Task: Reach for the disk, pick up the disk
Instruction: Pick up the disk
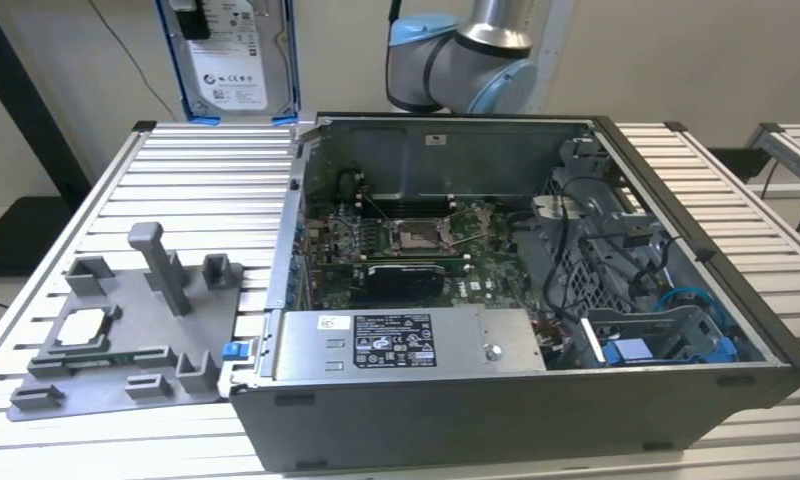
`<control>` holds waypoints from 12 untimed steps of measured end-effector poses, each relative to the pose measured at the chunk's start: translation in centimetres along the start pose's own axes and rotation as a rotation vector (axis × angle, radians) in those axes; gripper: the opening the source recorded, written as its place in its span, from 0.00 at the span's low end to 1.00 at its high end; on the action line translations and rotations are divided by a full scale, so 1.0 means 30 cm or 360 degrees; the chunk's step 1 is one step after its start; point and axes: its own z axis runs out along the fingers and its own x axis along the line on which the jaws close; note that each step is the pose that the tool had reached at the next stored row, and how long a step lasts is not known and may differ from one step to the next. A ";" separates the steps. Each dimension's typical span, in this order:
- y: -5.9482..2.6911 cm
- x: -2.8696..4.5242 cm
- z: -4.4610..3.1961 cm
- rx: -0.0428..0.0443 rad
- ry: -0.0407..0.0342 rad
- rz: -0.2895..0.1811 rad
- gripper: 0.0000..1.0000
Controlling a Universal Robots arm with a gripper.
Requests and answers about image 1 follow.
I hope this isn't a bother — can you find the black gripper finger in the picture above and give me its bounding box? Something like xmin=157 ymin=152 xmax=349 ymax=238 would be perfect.
xmin=173 ymin=0 xmax=213 ymax=42

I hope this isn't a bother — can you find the hard disk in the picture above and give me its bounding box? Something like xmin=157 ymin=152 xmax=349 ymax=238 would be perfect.
xmin=151 ymin=0 xmax=302 ymax=127

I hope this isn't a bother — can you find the grey disk bay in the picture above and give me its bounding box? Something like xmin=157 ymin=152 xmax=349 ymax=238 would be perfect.
xmin=576 ymin=303 xmax=736 ymax=365

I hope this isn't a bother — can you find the black stand with base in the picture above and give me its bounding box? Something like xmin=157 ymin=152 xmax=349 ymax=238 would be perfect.
xmin=0 ymin=0 xmax=93 ymax=277

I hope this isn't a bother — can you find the black RAM slot bank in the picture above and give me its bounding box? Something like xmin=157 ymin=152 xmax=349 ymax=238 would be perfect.
xmin=353 ymin=250 xmax=473 ymax=264
xmin=354 ymin=193 xmax=458 ymax=214

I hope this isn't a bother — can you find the CPU socket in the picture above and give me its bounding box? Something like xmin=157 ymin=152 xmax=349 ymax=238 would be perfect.
xmin=388 ymin=216 xmax=452 ymax=252

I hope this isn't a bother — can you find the thin metal locking lever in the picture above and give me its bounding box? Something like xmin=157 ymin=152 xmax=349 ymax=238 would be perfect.
xmin=446 ymin=229 xmax=493 ymax=249

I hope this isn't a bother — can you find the black graphics card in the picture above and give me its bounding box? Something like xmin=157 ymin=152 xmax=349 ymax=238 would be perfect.
xmin=361 ymin=263 xmax=450 ymax=308

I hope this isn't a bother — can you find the silver CPU chip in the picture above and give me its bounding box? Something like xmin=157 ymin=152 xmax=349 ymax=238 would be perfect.
xmin=54 ymin=308 xmax=122 ymax=347

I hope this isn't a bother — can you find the grey parts rack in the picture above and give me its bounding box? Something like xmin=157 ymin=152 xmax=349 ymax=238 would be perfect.
xmin=5 ymin=221 xmax=246 ymax=424

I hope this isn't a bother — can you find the green motherboard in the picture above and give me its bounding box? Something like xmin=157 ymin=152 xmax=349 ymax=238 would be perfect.
xmin=302 ymin=196 xmax=542 ymax=311

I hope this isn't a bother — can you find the green RAM stick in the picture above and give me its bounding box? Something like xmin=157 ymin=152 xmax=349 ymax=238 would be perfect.
xmin=59 ymin=351 xmax=175 ymax=367

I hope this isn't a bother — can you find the silver power supply unit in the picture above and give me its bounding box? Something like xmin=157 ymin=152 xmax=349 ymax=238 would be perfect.
xmin=270 ymin=308 xmax=549 ymax=380

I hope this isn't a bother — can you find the grey perforated drive cage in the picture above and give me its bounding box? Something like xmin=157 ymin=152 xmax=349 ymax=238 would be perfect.
xmin=512 ymin=164 xmax=676 ymax=321

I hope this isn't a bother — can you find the open dark grey PC case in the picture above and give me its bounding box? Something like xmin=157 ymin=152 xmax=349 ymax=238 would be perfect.
xmin=228 ymin=110 xmax=800 ymax=474

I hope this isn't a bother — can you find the blue carrier in bay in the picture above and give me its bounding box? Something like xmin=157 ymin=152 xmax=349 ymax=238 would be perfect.
xmin=601 ymin=339 xmax=656 ymax=366

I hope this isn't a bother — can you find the slatted metal side table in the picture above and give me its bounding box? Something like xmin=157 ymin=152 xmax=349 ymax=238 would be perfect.
xmin=745 ymin=121 xmax=800 ymax=201

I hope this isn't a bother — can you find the thin grey wall cable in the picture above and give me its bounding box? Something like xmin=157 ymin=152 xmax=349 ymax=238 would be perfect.
xmin=85 ymin=0 xmax=177 ymax=116

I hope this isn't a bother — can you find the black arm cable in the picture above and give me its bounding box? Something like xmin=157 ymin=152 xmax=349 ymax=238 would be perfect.
xmin=381 ymin=0 xmax=405 ymax=107

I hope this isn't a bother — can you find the white frame post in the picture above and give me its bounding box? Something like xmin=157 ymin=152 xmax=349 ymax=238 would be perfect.
xmin=530 ymin=0 xmax=576 ymax=114

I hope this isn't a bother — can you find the long black wire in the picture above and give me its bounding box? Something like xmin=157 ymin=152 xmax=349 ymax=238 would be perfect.
xmin=544 ymin=174 xmax=594 ymax=321

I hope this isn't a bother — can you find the short black wire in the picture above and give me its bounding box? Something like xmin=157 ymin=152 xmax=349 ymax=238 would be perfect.
xmin=628 ymin=233 xmax=683 ymax=297

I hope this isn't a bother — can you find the light blue wire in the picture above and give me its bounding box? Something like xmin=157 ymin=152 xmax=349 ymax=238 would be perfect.
xmin=656 ymin=286 xmax=732 ymax=342

